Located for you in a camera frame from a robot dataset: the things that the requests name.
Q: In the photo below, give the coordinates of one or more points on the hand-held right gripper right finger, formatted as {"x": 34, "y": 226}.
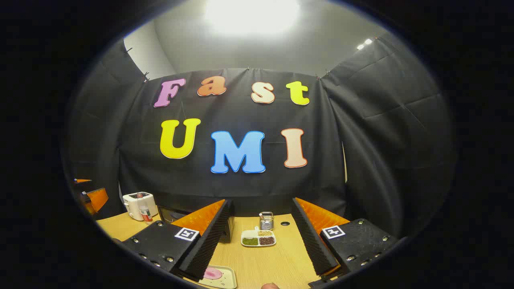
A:
{"x": 311, "y": 241}

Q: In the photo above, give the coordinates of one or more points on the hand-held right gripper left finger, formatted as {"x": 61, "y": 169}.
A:
{"x": 213, "y": 241}

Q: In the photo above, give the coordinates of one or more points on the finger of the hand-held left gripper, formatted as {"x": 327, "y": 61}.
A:
{"x": 82, "y": 180}
{"x": 98, "y": 198}

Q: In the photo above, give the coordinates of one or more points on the pink ham slice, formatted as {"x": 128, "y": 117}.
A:
{"x": 213, "y": 273}

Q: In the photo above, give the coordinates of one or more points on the cream square plate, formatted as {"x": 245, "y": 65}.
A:
{"x": 227, "y": 279}

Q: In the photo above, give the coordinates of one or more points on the black electric oven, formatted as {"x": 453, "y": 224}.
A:
{"x": 170, "y": 213}

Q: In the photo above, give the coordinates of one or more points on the white toaster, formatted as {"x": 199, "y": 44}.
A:
{"x": 130, "y": 202}

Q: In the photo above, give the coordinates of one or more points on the white divided dish with beans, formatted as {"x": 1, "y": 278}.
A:
{"x": 249, "y": 234}

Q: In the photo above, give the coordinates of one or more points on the metal mesh holder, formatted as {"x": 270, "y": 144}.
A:
{"x": 266, "y": 221}

